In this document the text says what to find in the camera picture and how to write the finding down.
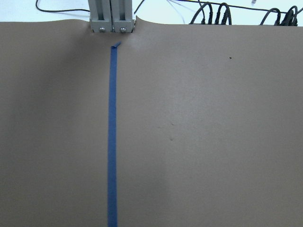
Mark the aluminium frame post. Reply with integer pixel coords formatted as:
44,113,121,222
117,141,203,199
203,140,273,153
88,0,135,34

